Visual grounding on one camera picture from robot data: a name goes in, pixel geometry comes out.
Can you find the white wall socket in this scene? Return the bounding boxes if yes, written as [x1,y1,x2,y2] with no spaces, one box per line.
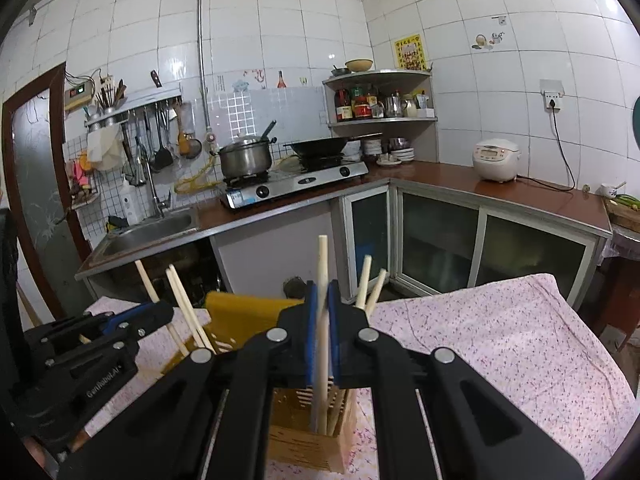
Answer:
[539,79,566,112]

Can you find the person's left hand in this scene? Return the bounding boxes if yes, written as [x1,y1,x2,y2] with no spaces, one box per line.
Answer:
[67,427,93,456]

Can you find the beige wall control box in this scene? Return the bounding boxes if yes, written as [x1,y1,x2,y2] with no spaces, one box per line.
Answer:
[64,84,96,111]

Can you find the white rice cooker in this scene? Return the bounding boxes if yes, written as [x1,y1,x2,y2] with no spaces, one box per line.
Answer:
[472,138,522,183]

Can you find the yellow perforated utensil holder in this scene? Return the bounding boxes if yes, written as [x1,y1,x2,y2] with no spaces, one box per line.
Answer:
[160,290,306,376]

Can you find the yellow wall poster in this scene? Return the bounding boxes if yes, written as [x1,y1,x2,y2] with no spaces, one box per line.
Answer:
[393,34,427,71]

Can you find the steel kitchen sink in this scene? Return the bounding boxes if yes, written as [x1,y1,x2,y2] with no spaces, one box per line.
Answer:
[75,207,201,281]

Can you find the brown framed door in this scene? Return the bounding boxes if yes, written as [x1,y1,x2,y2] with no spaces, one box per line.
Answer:
[2,62,93,321]

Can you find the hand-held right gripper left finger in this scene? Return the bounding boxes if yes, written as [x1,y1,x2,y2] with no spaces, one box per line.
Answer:
[57,280,321,480]

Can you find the stack of white dishes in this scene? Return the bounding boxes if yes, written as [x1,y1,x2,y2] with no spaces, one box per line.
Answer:
[362,137,416,167]

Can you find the white hanging cloth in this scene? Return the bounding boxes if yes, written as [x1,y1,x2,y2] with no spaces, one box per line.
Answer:
[86,127,125,172]

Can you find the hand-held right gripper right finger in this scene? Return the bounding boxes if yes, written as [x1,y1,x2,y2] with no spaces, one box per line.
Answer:
[326,280,586,480]

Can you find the steel utensil cup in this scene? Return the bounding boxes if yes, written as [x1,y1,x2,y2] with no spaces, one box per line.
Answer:
[95,75,128,112]

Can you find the yellow gas hose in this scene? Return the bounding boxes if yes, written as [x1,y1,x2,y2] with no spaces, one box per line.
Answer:
[173,155,223,196]

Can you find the grey corner shelf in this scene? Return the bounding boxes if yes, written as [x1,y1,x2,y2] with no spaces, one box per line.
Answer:
[322,70,440,161]

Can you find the steel faucet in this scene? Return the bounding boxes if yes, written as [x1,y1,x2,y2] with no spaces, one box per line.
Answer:
[142,157,171,220]

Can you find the pink floral tablecloth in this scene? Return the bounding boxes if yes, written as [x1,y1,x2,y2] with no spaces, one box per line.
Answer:
[75,272,638,480]

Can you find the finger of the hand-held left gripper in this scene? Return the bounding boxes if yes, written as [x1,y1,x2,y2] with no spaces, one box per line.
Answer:
[97,304,151,335]
[112,301,175,342]

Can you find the steel cooking pot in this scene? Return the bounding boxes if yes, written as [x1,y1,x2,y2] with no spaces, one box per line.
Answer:
[218,135,275,178]

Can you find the wire wall basket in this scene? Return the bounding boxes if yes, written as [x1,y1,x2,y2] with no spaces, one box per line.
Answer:
[67,157,101,211]

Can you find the white soap bottle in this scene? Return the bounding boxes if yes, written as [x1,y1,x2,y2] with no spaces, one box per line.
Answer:
[120,176,142,226]

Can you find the kitchen cabinet with glass doors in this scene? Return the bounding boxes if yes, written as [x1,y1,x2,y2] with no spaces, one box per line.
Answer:
[207,160,613,311]

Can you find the decorative wall sticker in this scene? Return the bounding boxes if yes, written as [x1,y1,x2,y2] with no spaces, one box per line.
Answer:
[471,16,507,51]

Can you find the steel wall pipe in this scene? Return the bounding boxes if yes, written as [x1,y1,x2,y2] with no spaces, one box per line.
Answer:
[196,0,213,128]

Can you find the wooden cutting board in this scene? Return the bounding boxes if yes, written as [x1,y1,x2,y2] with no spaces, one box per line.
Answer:
[604,195,640,233]

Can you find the wooden slatted utensil holder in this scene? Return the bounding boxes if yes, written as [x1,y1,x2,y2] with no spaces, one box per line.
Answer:
[265,385,358,475]

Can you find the black wok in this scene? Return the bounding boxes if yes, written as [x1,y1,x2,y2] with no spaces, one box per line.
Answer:
[283,132,383,158]

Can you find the steel gas stove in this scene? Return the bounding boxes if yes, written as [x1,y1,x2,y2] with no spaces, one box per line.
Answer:
[219,157,370,211]

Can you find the row of hanging kitchen utensils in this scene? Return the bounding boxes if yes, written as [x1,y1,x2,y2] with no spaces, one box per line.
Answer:
[120,102,203,186]

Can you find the steel wall rack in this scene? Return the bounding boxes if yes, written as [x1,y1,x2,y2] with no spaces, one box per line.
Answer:
[84,87,183,128]

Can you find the row of condiment bottles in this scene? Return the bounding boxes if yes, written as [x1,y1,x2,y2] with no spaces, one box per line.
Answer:
[334,85,381,122]

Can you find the black power cable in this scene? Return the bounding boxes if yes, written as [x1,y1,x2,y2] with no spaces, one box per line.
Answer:
[515,107,591,192]

